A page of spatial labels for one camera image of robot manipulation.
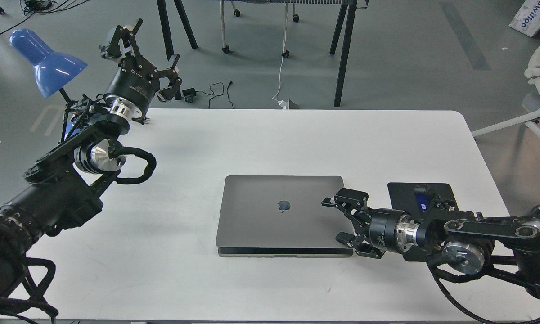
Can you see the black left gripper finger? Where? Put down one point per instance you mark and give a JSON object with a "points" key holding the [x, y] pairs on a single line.
{"points": [[122, 44], [173, 90]]}

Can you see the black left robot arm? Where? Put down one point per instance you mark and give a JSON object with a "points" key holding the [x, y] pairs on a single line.
{"points": [[66, 184]]}

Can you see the white cardboard box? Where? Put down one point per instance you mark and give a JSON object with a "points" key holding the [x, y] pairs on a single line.
{"points": [[527, 18]]}

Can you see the black table legs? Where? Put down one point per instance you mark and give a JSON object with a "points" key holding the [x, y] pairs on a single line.
{"points": [[346, 15]]}

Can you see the grey laptop computer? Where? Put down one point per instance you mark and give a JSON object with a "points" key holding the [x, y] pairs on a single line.
{"points": [[280, 216]]}

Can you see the black mouse pad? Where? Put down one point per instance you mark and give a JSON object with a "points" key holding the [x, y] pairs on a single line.
{"points": [[430, 205]]}

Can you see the blue desk lamp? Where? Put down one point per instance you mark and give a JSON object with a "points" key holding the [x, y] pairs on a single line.
{"points": [[52, 70]]}

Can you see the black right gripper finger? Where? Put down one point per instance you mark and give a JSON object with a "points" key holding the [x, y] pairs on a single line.
{"points": [[361, 243], [352, 203]]}

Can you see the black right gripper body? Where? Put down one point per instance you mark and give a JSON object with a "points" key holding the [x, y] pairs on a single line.
{"points": [[392, 230]]}

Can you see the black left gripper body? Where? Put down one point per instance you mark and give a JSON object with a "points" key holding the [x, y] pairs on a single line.
{"points": [[133, 82]]}

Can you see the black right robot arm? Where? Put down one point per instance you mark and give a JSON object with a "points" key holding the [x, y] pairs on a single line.
{"points": [[505, 248]]}

